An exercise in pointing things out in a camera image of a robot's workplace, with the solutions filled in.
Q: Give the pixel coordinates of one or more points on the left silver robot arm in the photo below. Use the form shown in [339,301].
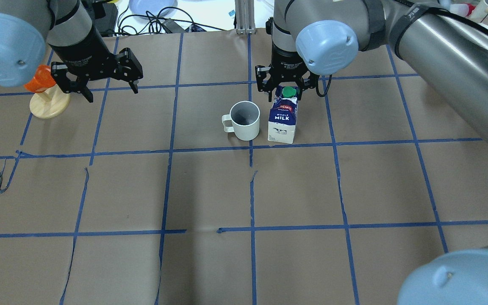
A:
[28,26]

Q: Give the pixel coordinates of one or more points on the orange cup on stand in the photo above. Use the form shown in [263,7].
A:
[41,81]

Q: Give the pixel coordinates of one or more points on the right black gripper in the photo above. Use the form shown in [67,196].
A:
[285,61]

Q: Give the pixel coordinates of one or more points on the aluminium profile post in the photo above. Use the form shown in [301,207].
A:
[245,17]

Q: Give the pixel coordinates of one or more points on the blue white milk carton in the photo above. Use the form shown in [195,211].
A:
[283,115]

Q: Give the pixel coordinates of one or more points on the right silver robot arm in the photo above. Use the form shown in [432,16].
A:
[311,38]

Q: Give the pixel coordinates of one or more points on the light blue plate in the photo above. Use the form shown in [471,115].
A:
[140,7]

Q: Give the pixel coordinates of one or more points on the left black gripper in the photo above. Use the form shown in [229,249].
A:
[84,52]

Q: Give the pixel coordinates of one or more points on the white mug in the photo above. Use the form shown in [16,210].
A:
[243,120]

